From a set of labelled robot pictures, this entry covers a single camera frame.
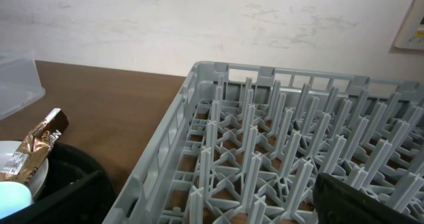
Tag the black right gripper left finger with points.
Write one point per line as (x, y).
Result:
(84, 201)

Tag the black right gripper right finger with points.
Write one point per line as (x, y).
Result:
(338, 203)

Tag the light blue plastic cup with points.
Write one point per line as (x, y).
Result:
(14, 197)

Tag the brown foil snack wrapper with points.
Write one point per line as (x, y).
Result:
(35, 148)

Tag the grey plastic dishwasher rack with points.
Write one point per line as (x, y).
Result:
(247, 143)

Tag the clear plastic waste bin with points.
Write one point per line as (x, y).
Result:
(20, 82)

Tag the round black serving tray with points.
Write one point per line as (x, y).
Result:
(67, 164)

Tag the white wall control panel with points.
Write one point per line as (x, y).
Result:
(410, 35)

